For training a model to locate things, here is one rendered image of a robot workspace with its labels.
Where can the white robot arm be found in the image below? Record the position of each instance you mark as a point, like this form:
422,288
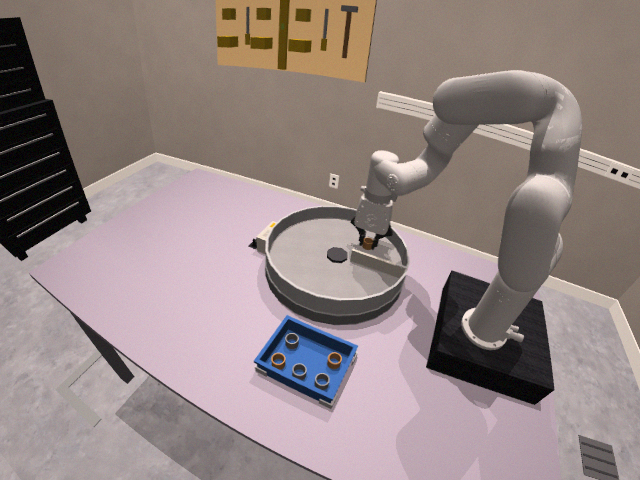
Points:
528,250

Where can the blue shallow tray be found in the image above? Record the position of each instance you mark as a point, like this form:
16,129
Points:
313,350

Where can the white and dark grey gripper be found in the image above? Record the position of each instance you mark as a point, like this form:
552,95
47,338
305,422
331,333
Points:
372,218

